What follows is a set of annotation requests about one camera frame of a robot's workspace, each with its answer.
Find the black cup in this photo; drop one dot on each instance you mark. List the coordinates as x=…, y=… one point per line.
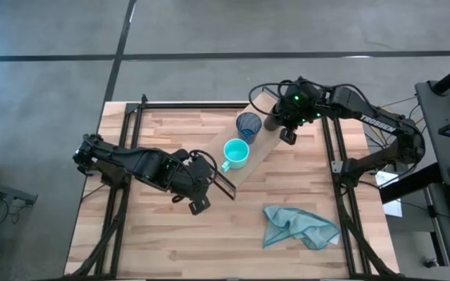
x=272, y=122

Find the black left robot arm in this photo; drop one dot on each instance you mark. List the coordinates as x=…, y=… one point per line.
x=131, y=160

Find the white paper sheet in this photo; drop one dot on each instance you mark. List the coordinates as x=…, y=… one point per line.
x=393, y=208
x=383, y=178

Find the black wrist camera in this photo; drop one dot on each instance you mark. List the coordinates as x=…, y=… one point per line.
x=288, y=136
x=199, y=205

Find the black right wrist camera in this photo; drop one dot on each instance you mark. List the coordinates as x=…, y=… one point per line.
x=288, y=136

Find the blue ribbed plastic cup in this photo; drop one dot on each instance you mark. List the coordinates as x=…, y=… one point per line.
x=248, y=125

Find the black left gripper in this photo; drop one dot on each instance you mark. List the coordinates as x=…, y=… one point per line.
x=193, y=175

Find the wooden shelf with black ends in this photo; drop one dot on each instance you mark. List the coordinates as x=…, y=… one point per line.
x=260, y=150

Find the grey equipment cart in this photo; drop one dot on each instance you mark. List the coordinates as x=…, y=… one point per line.
x=432, y=117

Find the teal microfibre cloth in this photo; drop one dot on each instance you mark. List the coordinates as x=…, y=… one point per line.
x=299, y=228

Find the black aluminium table frame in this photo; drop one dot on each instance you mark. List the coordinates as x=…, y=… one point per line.
x=342, y=218

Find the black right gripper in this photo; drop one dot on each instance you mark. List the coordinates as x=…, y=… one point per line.
x=299, y=103

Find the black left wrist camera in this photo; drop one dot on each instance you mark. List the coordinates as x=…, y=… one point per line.
x=199, y=205

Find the grey side desk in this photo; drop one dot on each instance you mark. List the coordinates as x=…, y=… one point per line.
x=2, y=190

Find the black cart bar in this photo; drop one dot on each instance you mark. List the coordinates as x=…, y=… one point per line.
x=408, y=187

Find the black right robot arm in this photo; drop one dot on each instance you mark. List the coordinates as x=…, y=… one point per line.
x=381, y=123

